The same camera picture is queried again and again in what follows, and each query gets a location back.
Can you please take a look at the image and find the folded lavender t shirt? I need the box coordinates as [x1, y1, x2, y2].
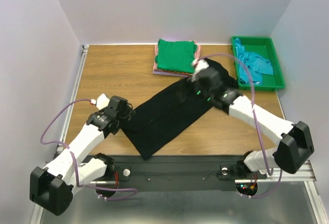
[153, 69, 180, 77]

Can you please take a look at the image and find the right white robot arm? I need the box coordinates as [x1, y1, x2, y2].
[191, 65, 314, 178]

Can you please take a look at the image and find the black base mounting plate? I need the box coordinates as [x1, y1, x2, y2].
[99, 155, 266, 192]

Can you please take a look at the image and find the aluminium frame rail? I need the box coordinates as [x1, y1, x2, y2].
[41, 45, 90, 183]

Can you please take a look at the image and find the folded orange t shirt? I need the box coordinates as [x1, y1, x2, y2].
[166, 71, 193, 76]

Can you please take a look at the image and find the purple cable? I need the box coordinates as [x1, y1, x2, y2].
[40, 99, 138, 201]
[197, 53, 283, 199]

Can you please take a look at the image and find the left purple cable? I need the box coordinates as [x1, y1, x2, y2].
[40, 99, 138, 201]

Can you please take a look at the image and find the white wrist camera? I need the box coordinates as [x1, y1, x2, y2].
[192, 59, 209, 74]
[90, 93, 110, 110]

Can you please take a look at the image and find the black t shirt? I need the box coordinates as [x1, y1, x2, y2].
[119, 58, 240, 161]

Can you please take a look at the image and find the folded pink t shirt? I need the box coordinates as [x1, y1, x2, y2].
[153, 45, 201, 77]

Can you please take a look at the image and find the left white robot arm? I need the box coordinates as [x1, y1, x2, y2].
[29, 94, 137, 216]

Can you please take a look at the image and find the green plastic tray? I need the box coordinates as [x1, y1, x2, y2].
[231, 36, 285, 91]

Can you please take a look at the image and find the folded green t shirt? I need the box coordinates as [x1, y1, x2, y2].
[155, 39, 198, 73]

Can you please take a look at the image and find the teal t shirt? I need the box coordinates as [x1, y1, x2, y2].
[233, 38, 273, 85]

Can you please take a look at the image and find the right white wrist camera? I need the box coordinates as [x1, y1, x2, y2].
[192, 59, 209, 74]

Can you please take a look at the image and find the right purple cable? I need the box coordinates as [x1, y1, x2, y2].
[197, 53, 283, 199]

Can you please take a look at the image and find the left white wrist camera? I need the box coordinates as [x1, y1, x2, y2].
[90, 93, 110, 110]

